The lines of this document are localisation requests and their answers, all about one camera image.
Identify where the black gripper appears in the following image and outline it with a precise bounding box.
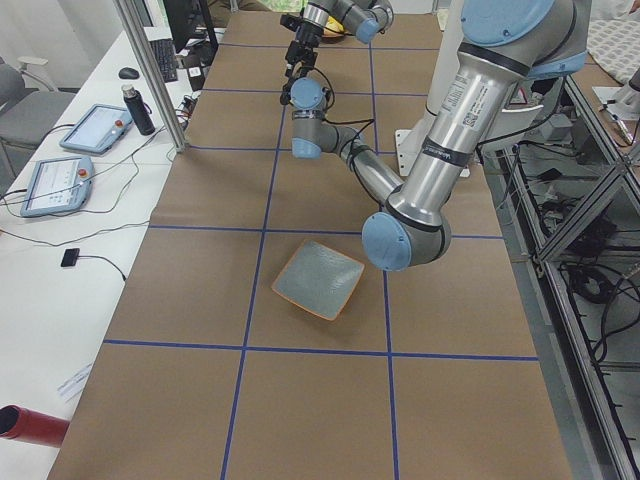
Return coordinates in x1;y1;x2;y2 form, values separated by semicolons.
279;62;298;105
285;21;320;78

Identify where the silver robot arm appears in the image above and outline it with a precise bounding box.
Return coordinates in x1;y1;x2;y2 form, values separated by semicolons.
280;0;394;79
280;1;591;271

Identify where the wooden fruit basket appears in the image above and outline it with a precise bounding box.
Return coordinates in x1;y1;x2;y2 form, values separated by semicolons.
322;24;347;42

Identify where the grey square plate orange rim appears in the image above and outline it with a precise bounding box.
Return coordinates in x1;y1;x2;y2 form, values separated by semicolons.
271;240;365;321

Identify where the black monitor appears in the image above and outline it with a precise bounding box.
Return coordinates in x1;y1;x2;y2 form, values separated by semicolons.
162;0;218;53

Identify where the black keyboard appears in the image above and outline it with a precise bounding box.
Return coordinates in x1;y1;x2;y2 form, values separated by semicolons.
149;39;178;83

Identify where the black water bottle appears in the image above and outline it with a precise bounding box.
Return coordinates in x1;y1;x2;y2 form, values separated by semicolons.
121;84;155;136

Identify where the black computer mouse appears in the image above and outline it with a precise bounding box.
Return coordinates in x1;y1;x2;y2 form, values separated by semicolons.
118;67;140;80

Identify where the upper teach pendant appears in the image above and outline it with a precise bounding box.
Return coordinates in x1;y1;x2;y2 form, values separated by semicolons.
59;104;133;155

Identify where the teach pendant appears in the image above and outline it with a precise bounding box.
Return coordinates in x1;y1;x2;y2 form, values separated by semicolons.
20;156;94;218
59;104;133;155

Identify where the lower teach pendant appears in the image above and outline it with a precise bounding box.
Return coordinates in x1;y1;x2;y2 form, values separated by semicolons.
20;156;94;218

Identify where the grey office chair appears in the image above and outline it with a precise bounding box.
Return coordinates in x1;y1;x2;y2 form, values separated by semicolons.
1;57;75;179

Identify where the small black box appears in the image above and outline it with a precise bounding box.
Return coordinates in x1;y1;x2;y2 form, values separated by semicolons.
60;248;80;268

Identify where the white paper sheet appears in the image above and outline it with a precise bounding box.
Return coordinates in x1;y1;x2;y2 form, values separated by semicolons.
57;363;93;402

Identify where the red cylinder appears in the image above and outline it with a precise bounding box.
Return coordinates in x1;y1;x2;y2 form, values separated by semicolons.
1;405;70;448

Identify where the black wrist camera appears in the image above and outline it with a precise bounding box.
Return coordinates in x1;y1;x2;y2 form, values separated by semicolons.
280;13;302;32

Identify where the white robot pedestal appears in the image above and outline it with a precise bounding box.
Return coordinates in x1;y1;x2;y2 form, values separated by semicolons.
394;0;501;179

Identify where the aluminium frame post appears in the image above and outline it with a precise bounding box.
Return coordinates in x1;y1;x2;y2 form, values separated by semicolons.
113;0;187;153

